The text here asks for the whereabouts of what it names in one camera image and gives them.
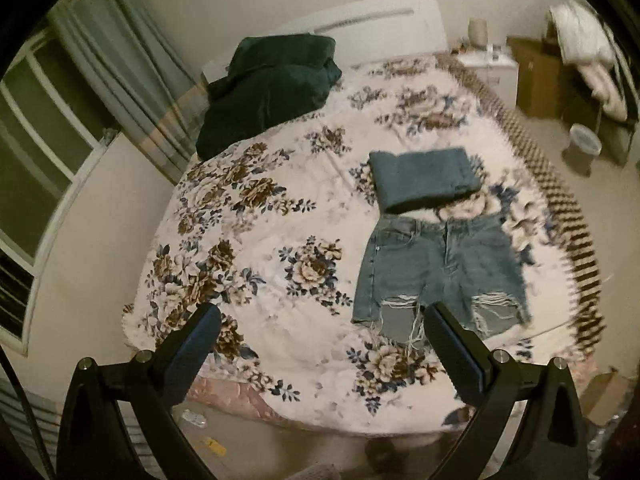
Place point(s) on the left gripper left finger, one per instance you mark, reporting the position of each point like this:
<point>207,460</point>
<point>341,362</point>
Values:
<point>94,443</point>

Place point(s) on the beige table lamp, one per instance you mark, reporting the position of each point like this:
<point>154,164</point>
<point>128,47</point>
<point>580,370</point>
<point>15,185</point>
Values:
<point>478,33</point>

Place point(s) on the white puffer jacket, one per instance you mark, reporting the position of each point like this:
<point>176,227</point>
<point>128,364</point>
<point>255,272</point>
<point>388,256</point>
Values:
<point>581,37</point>

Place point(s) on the brown cardboard box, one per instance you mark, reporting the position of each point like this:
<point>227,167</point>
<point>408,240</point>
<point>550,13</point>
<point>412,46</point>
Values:
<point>541,78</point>

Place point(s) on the green curtain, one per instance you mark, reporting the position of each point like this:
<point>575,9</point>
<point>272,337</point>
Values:
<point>138,75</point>

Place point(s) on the window frame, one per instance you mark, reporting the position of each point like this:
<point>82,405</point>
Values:
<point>53,133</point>

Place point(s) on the pink garment on chair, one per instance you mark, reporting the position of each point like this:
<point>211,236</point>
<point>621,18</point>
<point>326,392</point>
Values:
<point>604,90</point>

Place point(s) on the grey waste bin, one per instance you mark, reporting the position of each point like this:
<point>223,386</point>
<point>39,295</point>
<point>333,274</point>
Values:
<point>584,148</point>

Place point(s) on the white bed headboard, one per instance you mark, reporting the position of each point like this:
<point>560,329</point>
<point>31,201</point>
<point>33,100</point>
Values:
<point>375,30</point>

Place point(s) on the ripped denim shorts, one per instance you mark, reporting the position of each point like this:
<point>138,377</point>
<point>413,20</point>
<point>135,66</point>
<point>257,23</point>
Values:
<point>468,265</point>

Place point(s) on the white nightstand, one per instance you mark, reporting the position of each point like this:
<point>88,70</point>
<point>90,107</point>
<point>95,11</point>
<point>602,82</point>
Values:
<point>497,70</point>

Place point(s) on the floral bed quilt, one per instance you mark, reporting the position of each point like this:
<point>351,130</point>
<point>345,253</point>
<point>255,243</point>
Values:
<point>272,232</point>

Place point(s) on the dark green blanket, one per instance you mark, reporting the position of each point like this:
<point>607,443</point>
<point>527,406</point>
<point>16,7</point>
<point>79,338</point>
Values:
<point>270,80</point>

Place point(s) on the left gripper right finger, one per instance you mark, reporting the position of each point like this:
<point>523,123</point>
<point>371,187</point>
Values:
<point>550,442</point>

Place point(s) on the folded denim pants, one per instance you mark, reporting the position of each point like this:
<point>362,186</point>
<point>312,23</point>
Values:
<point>416,180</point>

